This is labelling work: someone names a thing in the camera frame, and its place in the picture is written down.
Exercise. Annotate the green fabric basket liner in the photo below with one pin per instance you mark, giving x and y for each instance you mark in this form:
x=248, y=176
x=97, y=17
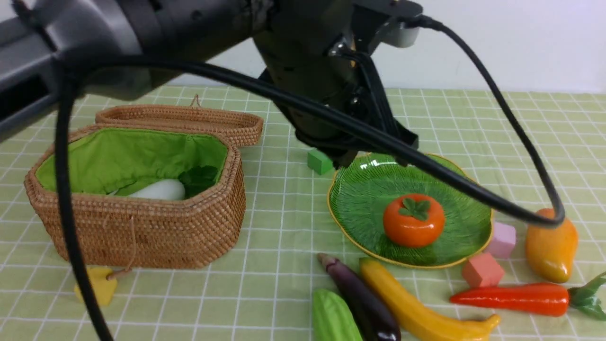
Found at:
x=124, y=161

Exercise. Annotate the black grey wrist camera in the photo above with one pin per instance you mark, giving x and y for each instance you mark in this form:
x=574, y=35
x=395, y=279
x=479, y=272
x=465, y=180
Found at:
x=384, y=21

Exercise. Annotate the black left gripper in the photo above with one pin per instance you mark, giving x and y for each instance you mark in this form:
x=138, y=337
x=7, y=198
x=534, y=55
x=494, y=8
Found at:
x=308, y=49

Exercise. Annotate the woven rattan basket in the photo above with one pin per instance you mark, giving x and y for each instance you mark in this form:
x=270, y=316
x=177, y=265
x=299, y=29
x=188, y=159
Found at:
x=152, y=233

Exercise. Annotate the green toy bitter gourd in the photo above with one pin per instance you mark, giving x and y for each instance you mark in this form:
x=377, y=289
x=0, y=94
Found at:
x=332, y=319

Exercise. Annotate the purple toy eggplant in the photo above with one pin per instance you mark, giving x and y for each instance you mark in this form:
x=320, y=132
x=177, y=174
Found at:
x=373, y=319

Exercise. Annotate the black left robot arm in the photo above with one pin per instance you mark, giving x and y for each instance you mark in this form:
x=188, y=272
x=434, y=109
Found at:
x=123, y=49

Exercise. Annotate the green glass leaf plate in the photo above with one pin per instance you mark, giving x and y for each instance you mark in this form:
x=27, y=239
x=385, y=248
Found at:
x=359, y=195

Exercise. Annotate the orange toy carrot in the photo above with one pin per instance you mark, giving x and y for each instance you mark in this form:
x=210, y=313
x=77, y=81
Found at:
x=543, y=298

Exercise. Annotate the salmon foam cube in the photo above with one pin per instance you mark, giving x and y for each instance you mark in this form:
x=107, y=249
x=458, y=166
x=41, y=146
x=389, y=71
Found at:
x=482, y=270

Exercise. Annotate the white toy radish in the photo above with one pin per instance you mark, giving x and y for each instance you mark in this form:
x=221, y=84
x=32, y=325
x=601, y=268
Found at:
x=161, y=190

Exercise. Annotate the green foam cube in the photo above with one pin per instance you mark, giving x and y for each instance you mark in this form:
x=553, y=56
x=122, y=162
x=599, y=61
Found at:
x=318, y=162

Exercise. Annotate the yellow orange toy mango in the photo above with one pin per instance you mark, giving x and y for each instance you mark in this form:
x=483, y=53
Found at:
x=550, y=252

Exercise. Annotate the green checkered tablecloth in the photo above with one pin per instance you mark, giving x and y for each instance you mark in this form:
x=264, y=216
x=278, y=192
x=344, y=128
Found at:
x=260, y=290

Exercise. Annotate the orange toy persimmon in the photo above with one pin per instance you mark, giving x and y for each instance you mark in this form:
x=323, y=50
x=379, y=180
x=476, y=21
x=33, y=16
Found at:
x=414, y=220

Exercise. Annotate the woven rattan basket lid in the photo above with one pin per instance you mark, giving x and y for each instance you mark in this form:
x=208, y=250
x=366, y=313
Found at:
x=237, y=128

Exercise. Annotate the pink foam cube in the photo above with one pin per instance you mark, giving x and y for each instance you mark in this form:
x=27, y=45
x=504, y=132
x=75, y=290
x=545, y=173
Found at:
x=503, y=241

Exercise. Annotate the yellow toy banana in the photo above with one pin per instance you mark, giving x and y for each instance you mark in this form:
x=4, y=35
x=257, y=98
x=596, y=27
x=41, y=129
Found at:
x=420, y=321

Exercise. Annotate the yellow foam cube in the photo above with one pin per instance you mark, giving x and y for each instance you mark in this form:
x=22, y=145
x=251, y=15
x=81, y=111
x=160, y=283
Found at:
x=103, y=283

